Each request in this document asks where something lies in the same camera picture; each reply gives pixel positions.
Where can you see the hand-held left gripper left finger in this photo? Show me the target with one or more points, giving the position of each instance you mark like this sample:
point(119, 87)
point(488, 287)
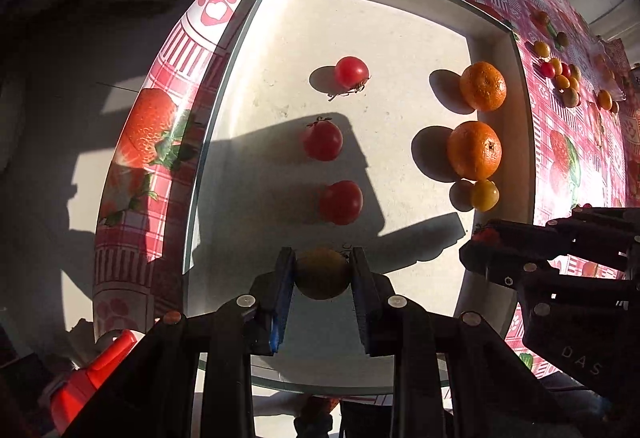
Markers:
point(281, 303)

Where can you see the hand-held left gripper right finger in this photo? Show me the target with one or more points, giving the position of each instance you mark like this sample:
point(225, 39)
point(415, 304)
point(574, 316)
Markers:
point(362, 303)

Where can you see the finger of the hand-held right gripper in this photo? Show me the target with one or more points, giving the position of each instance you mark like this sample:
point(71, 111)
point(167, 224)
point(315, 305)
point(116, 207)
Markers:
point(505, 263)
point(605, 223)

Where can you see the red cherry tomato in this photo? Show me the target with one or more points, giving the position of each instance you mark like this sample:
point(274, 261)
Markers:
point(341, 202)
point(351, 71)
point(546, 69)
point(566, 70)
point(323, 140)
point(484, 236)

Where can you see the tangerine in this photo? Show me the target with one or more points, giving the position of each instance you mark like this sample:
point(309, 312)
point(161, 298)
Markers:
point(604, 99)
point(474, 150)
point(483, 86)

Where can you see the white rectangular tray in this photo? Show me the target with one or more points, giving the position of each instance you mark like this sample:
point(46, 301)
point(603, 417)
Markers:
point(400, 43)

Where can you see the red plastic object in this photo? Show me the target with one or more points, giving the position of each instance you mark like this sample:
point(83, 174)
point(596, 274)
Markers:
point(95, 375)

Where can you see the pink strawberry printed tablecloth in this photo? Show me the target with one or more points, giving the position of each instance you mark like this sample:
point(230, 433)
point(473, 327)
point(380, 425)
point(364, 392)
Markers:
point(165, 68)

